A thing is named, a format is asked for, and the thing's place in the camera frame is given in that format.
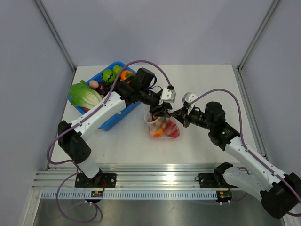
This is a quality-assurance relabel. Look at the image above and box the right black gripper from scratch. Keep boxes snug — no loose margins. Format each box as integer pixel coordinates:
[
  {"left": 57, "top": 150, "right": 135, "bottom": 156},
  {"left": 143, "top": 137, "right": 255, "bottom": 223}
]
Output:
[{"left": 171, "top": 105, "right": 214, "bottom": 131}]

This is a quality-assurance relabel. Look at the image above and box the green bumpy fruit toy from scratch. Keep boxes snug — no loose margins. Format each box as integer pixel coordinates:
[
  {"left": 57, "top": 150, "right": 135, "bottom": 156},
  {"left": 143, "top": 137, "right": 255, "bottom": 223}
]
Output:
[{"left": 112, "top": 65, "right": 122, "bottom": 75}]

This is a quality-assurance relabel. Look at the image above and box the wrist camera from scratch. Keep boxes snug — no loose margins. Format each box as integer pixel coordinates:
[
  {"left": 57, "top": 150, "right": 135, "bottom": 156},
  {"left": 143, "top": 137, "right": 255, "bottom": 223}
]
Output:
[
  {"left": 182, "top": 92, "right": 198, "bottom": 110},
  {"left": 159, "top": 88, "right": 176, "bottom": 104}
]

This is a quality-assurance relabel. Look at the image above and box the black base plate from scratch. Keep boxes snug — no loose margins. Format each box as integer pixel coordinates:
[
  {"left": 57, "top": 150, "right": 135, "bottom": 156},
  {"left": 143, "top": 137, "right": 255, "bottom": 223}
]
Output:
[
  {"left": 194, "top": 173, "right": 230, "bottom": 189},
  {"left": 74, "top": 173, "right": 117, "bottom": 188}
]

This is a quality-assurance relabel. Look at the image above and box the green apple toy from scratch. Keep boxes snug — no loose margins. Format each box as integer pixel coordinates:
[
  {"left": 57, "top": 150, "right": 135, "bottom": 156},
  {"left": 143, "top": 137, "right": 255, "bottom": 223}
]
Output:
[{"left": 102, "top": 69, "right": 114, "bottom": 83}]

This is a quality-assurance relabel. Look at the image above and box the blue plastic bin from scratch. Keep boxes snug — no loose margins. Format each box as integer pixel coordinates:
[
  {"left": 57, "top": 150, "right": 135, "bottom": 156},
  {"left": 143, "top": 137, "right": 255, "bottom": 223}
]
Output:
[{"left": 68, "top": 61, "right": 142, "bottom": 132}]

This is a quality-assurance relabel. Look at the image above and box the pink egg toy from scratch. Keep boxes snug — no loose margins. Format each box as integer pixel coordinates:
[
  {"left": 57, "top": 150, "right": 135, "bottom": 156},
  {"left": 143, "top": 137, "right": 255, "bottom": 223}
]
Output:
[{"left": 89, "top": 80, "right": 99, "bottom": 89}]

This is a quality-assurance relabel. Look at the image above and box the clear dotted zip bag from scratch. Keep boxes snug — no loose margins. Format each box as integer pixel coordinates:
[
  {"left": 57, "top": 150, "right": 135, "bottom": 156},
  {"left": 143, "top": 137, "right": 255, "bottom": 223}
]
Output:
[{"left": 144, "top": 107, "right": 180, "bottom": 139}]

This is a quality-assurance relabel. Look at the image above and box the aluminium rail frame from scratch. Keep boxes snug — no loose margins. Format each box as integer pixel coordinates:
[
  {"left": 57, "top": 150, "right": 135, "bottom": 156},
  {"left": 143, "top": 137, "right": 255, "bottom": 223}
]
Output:
[{"left": 31, "top": 163, "right": 219, "bottom": 191}]

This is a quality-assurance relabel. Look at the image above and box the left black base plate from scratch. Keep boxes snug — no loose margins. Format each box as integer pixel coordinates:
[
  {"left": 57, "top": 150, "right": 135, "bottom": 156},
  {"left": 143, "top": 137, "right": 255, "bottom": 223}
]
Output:
[{"left": 74, "top": 173, "right": 117, "bottom": 188}]

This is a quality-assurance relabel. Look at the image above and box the orange persimmon toy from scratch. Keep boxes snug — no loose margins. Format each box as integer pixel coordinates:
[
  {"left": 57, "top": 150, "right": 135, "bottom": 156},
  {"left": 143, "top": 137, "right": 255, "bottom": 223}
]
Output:
[{"left": 120, "top": 70, "right": 134, "bottom": 81}]

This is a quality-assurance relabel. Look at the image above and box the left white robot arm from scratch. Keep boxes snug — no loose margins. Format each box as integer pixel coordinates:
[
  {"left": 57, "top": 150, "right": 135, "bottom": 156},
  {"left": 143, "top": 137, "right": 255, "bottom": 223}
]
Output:
[{"left": 58, "top": 68, "right": 175, "bottom": 187}]

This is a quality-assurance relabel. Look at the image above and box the green lettuce toy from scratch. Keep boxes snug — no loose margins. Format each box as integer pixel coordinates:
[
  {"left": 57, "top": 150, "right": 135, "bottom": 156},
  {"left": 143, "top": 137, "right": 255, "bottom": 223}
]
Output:
[{"left": 69, "top": 80, "right": 103, "bottom": 109}]

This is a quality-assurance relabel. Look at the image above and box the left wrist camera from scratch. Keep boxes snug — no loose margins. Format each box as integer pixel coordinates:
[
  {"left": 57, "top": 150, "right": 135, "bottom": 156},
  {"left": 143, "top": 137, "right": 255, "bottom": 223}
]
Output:
[{"left": 159, "top": 88, "right": 176, "bottom": 104}]

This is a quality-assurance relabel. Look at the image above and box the slotted white cable duct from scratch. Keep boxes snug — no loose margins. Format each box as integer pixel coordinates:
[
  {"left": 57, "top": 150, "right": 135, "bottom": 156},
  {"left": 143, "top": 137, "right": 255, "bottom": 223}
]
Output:
[{"left": 41, "top": 190, "right": 232, "bottom": 202}]

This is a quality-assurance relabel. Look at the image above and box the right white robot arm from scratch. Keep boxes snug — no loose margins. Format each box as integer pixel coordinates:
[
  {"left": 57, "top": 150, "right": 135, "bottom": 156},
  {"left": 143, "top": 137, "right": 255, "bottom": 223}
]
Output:
[{"left": 171, "top": 102, "right": 301, "bottom": 219}]

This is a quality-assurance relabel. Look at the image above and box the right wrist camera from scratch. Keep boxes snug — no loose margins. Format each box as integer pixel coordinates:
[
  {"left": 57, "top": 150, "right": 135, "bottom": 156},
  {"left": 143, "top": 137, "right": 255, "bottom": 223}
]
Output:
[{"left": 182, "top": 92, "right": 198, "bottom": 110}]

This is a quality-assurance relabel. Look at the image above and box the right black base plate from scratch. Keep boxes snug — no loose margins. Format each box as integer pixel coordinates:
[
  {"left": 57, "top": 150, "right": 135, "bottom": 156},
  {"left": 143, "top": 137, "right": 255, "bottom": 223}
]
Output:
[{"left": 194, "top": 173, "right": 230, "bottom": 189}]

